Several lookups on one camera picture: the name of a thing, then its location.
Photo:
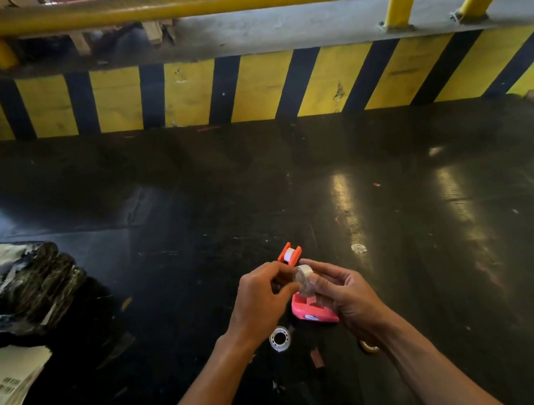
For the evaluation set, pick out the person's left hand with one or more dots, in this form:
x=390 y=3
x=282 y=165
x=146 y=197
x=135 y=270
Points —
x=255 y=306

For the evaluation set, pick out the person's right hand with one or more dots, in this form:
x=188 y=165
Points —
x=354 y=299

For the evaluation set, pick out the person's right fingers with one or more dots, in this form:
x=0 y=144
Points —
x=326 y=278

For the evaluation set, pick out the person's left thumb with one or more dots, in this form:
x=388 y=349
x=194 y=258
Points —
x=287 y=291

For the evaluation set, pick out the small clear tape roll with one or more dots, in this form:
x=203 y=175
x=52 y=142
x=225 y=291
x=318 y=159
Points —
x=303 y=277

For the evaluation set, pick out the person's right forearm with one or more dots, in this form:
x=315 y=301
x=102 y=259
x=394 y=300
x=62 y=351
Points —
x=435 y=375

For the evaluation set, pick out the pink tape dispenser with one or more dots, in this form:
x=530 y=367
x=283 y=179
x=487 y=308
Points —
x=307 y=311

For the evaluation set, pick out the orange tape spool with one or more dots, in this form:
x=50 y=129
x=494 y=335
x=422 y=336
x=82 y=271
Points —
x=288 y=254

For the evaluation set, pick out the small white paper scrap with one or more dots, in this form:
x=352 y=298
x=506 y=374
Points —
x=358 y=248

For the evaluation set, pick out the red tape scrap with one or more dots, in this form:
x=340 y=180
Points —
x=317 y=358

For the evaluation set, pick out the brown core tape roll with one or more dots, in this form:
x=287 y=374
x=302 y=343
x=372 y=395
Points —
x=368 y=347

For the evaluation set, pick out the yellow black striped barrier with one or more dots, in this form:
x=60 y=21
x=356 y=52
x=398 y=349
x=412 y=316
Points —
x=259 y=85

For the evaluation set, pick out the wooden pallet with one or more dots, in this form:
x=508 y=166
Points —
x=77 y=35

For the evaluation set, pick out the long yellow guard rail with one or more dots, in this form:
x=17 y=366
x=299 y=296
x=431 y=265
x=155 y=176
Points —
x=197 y=2

